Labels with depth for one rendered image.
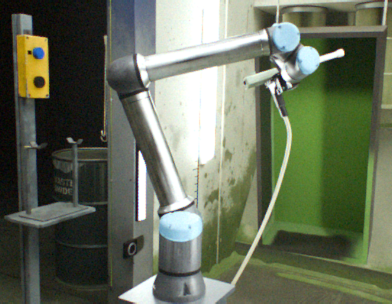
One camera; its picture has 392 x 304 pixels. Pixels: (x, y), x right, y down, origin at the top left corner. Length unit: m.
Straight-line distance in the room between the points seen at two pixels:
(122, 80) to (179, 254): 0.61
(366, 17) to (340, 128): 1.05
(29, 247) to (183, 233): 0.95
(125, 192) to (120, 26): 0.86
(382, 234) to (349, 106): 1.15
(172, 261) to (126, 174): 0.97
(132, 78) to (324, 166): 1.55
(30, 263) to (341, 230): 1.76
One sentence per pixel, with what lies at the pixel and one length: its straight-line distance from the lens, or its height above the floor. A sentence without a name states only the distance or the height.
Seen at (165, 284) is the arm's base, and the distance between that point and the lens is 1.63.
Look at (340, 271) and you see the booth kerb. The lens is 3.47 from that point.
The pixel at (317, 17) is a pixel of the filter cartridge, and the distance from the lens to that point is 3.64.
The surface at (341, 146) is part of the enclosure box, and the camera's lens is 2.74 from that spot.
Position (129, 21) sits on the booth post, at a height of 1.67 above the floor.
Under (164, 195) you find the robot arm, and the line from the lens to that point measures 1.73.
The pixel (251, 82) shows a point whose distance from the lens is 1.98.
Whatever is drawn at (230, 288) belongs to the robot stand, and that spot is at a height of 0.64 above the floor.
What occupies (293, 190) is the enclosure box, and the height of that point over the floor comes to 0.75.
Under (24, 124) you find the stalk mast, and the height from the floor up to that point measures 1.18.
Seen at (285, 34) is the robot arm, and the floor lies 1.54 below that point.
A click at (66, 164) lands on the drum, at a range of 3.12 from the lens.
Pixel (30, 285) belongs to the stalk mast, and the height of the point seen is 0.43.
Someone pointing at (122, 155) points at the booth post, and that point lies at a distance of 2.47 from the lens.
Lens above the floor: 1.37
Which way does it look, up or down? 9 degrees down
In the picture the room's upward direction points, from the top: 2 degrees clockwise
